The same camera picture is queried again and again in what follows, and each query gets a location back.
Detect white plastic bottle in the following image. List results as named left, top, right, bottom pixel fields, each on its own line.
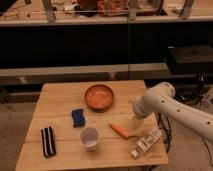
left=131, top=128, right=162, bottom=159

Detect wooden table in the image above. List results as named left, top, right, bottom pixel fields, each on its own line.
left=16, top=80, right=168, bottom=171

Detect black white striped cloth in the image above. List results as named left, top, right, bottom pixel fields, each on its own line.
left=41, top=127, right=56, bottom=158

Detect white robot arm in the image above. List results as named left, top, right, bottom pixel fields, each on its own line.
left=133, top=82, right=213, bottom=143

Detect red object on shelf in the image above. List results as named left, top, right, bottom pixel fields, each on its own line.
left=97, top=0, right=129, bottom=16

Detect blue sponge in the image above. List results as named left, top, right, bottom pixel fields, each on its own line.
left=71, top=109, right=85, bottom=128

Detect orange ceramic bowl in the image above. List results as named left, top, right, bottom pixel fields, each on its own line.
left=84, top=84, right=114, bottom=110

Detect orange pepper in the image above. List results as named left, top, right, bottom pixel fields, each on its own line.
left=109, top=123, right=136, bottom=139

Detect black box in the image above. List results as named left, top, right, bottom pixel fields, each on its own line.
left=166, top=45, right=213, bottom=74

